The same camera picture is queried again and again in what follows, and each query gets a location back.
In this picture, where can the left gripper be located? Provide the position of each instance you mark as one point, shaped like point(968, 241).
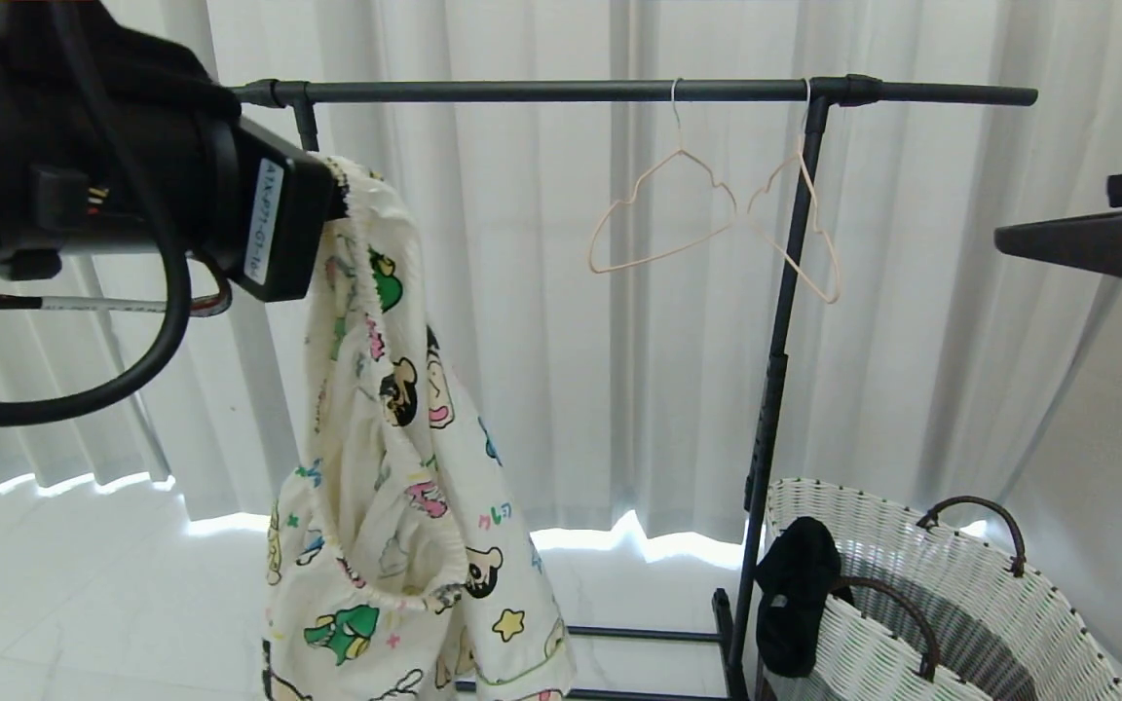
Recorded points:
point(259, 195)

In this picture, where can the cream printed garment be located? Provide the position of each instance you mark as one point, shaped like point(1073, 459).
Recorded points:
point(395, 467)

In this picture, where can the pink clothes hanger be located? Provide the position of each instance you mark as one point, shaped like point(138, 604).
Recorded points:
point(680, 154)
point(801, 162)

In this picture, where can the black clothes rack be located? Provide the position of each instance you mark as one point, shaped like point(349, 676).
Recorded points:
point(571, 92)

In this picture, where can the white laundry basket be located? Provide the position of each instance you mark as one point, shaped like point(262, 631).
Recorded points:
point(990, 594)

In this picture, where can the white curtain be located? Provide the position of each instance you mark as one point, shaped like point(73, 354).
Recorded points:
point(571, 389)

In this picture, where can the black garment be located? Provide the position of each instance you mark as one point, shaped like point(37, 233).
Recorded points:
point(795, 594)

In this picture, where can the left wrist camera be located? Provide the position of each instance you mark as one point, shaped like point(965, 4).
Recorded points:
point(132, 49)

